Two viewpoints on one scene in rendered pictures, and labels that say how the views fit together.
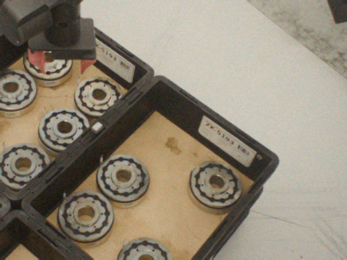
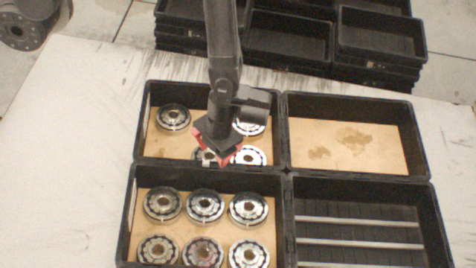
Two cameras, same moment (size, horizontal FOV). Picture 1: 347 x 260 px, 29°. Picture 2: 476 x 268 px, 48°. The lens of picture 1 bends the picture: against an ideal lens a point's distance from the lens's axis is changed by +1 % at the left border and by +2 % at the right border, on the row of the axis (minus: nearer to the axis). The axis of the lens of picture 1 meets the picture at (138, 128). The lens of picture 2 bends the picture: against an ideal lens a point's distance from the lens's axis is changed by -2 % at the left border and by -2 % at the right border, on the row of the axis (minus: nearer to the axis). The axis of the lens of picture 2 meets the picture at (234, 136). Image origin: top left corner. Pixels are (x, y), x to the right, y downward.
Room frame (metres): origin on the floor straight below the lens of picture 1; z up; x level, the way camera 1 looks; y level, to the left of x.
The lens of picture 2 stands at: (1.09, 0.82, 2.05)
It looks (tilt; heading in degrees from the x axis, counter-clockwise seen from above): 49 degrees down; 235
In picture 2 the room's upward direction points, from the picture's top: 9 degrees clockwise
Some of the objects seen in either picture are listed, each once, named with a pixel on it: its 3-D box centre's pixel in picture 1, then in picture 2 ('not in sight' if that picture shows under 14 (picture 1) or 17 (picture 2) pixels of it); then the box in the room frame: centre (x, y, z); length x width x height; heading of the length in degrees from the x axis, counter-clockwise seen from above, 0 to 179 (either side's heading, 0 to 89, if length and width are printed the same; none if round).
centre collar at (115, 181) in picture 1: (123, 176); (209, 155); (0.61, 0.01, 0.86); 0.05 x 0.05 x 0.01
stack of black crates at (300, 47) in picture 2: not in sight; (283, 61); (-0.19, -0.74, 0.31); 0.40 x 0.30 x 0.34; 143
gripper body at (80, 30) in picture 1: (62, 25); (219, 123); (0.68, 0.15, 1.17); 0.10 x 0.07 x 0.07; 105
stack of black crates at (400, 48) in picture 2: not in sight; (368, 68); (-0.51, -0.50, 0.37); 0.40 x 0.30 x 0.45; 144
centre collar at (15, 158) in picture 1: (23, 164); (248, 206); (0.59, 0.20, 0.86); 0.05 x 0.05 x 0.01
